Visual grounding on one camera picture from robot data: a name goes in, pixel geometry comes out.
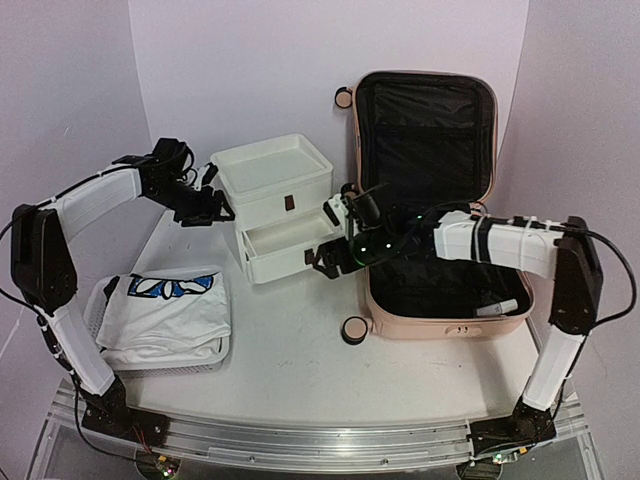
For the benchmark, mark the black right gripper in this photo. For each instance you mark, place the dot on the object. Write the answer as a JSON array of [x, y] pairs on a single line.
[[327, 251]]

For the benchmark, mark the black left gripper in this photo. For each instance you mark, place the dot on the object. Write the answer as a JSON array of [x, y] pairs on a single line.
[[204, 214]]

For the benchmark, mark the white drawer cabinet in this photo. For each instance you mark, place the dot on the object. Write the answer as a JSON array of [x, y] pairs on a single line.
[[276, 188]]

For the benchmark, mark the white perforated plastic basket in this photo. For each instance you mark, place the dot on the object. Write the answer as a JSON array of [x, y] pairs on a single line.
[[165, 360]]

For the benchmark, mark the white cloth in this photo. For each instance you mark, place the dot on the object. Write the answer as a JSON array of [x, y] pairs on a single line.
[[165, 320]]

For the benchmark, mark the pink hard-shell suitcase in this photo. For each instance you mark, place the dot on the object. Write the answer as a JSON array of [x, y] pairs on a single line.
[[422, 140]]

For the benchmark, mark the white tube bottle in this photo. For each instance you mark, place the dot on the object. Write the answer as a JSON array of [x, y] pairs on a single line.
[[497, 309]]

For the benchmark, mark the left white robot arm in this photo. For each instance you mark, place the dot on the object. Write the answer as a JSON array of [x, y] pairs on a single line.
[[41, 265]]

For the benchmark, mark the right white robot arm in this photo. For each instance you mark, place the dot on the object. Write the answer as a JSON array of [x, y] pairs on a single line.
[[564, 252]]

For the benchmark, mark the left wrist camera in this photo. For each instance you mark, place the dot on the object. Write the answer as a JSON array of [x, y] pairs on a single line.
[[205, 176]]

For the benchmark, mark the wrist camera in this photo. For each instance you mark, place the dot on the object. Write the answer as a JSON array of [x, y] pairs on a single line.
[[205, 176], [353, 213]]

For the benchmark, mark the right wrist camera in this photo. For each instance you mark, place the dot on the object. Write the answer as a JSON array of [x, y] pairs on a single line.
[[353, 213]]

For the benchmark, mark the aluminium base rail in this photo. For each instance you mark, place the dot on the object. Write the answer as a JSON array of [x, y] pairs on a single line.
[[195, 444]]

